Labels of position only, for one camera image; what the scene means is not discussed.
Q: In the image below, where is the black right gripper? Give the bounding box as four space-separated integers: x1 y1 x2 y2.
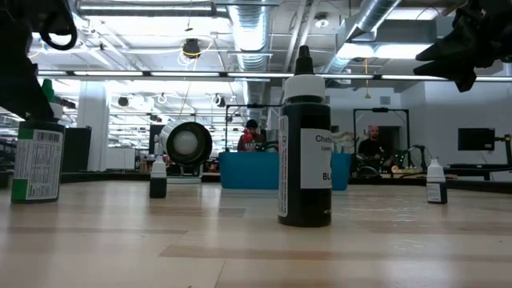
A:
413 0 512 93

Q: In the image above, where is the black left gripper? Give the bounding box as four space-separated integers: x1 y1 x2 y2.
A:
0 0 67 120

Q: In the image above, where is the green food coloring bottle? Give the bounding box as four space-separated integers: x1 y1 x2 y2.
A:
10 78 66 204

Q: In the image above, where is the small white-capped dark bottle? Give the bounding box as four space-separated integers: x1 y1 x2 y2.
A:
149 154 168 199
425 158 449 205

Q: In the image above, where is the black food coloring bottle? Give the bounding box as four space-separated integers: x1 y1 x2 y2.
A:
277 44 334 228

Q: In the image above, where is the white column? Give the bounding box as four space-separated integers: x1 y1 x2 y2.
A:
77 82 111 172

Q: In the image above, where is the black cabinet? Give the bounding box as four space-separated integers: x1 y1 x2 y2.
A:
62 126 93 174

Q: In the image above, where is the black monitor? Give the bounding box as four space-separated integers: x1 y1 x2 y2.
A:
458 127 496 152

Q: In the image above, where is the black desk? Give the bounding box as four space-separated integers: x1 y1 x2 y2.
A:
443 162 512 181

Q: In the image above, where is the person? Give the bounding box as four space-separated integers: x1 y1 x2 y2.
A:
236 118 268 153
357 124 393 167

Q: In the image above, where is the long LED light bar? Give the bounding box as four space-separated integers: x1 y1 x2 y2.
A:
38 70 512 83

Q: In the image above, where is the white cylinder with dark face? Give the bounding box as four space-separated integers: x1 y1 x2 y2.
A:
154 119 214 185

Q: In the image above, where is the black ceiling dome device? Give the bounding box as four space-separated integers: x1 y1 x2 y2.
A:
182 38 202 60

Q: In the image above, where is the blue plastic bin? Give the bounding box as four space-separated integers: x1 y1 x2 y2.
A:
218 150 353 191

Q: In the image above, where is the black cable loop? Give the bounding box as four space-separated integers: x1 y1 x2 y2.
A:
38 7 78 52

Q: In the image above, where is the silver ribbed air duct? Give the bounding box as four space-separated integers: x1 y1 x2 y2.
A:
319 0 403 75
227 3 273 117

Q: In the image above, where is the yellow hanging cord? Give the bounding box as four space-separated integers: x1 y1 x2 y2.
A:
362 58 371 100

